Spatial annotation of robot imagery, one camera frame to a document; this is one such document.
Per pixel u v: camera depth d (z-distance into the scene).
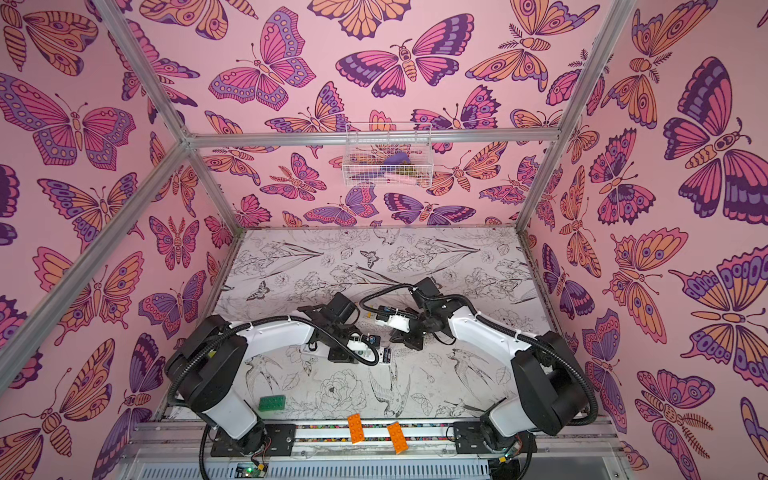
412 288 0.69
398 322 0.74
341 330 0.76
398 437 0.73
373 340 0.76
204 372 0.45
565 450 0.73
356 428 0.75
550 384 0.43
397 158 0.95
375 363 0.67
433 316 0.66
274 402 0.78
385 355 0.87
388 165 0.93
